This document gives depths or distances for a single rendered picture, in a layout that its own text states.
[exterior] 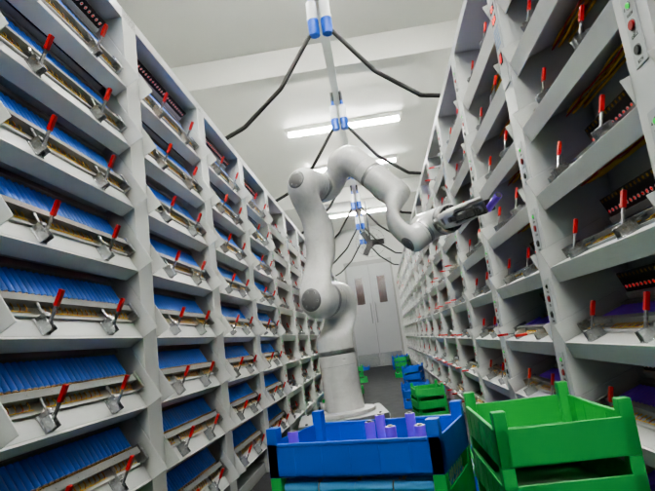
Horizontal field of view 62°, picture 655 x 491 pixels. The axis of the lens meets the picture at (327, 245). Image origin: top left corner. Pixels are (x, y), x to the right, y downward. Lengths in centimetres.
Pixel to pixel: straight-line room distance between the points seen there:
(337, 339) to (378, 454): 87
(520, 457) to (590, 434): 11
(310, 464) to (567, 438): 40
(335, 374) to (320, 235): 44
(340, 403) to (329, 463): 81
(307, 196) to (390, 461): 105
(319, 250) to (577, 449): 109
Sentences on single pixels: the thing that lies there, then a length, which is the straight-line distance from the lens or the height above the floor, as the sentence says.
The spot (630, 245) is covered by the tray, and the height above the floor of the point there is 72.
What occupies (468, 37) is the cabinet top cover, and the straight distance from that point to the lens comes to 243.
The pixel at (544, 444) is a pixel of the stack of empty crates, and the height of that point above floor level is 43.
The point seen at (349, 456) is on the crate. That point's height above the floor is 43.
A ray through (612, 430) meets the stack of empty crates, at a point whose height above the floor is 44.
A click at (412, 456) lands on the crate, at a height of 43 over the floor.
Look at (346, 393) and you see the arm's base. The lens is 174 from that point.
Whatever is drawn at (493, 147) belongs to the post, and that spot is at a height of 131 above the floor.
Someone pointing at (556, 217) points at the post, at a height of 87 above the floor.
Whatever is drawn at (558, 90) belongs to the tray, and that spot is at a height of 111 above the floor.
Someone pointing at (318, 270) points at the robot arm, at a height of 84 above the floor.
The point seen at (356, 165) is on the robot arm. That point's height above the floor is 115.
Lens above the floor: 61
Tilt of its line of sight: 10 degrees up
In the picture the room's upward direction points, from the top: 7 degrees counter-clockwise
